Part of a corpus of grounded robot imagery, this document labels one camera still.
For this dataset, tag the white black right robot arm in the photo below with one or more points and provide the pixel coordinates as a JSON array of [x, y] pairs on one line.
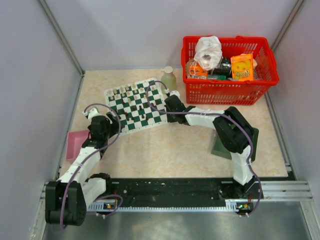
[[236, 135]]

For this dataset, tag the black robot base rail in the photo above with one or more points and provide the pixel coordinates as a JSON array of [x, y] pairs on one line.
[[181, 193]]

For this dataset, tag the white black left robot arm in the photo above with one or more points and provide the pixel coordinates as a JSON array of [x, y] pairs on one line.
[[68, 197]]

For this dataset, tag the green white chess mat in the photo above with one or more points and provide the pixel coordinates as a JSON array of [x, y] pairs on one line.
[[139, 105]]

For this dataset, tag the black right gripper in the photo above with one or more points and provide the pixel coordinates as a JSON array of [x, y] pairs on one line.
[[169, 119]]

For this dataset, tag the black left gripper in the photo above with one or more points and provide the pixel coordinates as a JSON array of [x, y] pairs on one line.
[[114, 126]]

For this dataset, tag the green square tray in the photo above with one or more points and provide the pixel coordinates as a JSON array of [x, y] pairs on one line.
[[219, 150]]

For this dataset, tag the green lotion bottle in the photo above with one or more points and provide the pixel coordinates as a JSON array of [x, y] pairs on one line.
[[169, 79]]

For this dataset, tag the pink rectangular tray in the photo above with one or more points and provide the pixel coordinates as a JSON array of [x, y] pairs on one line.
[[75, 139]]

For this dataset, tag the orange snack box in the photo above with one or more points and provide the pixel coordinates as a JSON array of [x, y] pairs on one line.
[[242, 67]]

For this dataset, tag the orange white packet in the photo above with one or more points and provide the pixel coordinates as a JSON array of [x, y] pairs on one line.
[[195, 71]]

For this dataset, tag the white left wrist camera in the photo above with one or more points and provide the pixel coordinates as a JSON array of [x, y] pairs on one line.
[[93, 112]]

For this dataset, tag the black wrapped package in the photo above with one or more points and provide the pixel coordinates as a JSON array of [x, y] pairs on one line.
[[224, 68]]

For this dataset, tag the red plastic basket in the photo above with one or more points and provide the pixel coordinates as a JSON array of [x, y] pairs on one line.
[[219, 87]]

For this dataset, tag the white plastic bag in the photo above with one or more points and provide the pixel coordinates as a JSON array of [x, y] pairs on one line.
[[208, 52]]

